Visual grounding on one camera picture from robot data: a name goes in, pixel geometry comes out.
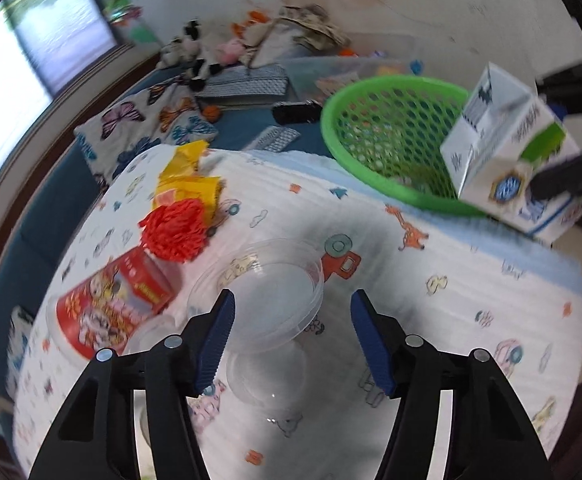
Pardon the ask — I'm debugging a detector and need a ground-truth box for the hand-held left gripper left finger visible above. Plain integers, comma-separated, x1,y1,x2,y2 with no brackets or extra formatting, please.
30,289,237,480

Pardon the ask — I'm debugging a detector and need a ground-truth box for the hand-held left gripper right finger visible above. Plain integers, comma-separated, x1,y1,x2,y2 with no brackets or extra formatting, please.
350,289,554,480

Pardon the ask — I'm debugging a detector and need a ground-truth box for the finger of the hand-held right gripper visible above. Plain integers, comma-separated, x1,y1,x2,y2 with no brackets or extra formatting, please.
531,147,582,198
536,62,582,116

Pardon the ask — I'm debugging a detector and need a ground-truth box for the white milk carton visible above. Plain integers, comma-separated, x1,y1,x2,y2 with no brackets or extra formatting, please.
440,62,582,246

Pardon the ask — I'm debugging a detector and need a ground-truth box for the clear plastic bowl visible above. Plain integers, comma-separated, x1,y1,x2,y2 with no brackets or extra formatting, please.
187,239,325,352

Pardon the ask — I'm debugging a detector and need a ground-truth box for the red printed snack cup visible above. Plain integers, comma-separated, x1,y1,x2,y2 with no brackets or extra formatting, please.
46,247,177,361

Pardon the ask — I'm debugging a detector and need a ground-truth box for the red foam net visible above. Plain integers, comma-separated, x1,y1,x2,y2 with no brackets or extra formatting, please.
138,199,211,263

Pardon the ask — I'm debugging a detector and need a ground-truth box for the yellow snack packet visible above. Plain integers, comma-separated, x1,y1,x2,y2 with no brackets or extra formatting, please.
152,140,224,221

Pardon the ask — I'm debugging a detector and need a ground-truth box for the green plastic basket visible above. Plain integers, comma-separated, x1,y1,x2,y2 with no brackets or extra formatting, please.
321,75,492,218

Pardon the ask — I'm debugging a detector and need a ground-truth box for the clear plastic lid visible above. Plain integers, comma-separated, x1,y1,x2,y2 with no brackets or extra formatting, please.
226,345,308,428

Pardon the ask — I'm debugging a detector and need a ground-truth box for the cartoon printed blanket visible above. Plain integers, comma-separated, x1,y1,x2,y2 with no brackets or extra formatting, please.
11,145,582,480

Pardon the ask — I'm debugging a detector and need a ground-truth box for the small car print pillow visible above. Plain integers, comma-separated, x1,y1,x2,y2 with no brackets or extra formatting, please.
8,305,36,401

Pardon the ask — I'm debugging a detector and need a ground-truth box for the clear plastic storage box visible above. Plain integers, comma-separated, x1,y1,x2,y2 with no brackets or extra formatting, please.
283,35,424,106

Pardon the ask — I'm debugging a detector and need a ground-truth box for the blue sofa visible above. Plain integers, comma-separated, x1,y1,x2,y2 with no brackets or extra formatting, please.
0,60,337,401

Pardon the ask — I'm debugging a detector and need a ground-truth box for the butterfly print pillow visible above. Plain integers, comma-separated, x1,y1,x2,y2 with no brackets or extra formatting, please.
73,80,219,191

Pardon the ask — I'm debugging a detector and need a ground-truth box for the black handheld device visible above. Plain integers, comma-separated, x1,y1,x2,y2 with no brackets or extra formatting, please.
272,101,322,126

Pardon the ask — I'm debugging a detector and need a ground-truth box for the grey patterned cushion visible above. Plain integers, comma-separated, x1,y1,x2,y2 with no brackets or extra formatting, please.
193,64,292,106

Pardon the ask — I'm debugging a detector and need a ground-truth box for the beige patterned cloth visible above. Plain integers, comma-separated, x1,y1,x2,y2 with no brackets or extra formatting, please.
243,4,352,68

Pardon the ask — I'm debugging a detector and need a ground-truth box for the pink plush toy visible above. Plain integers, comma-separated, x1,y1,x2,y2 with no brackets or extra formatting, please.
216,37,247,66

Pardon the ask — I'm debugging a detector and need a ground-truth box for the black white cow plush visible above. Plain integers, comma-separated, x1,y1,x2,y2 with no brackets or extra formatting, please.
181,19,222,81

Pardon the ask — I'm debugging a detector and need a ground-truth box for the grey plush toy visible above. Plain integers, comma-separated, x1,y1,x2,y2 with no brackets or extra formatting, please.
158,37,187,68

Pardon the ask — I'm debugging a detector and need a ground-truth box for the orange fox plush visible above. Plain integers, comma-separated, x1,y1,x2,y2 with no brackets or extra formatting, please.
231,10,272,41

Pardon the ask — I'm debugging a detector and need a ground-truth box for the colourful pinwheel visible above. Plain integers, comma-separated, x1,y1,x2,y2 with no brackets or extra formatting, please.
103,0,159,47

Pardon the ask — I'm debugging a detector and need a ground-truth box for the window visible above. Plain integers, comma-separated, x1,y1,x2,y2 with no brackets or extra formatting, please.
0,0,132,181

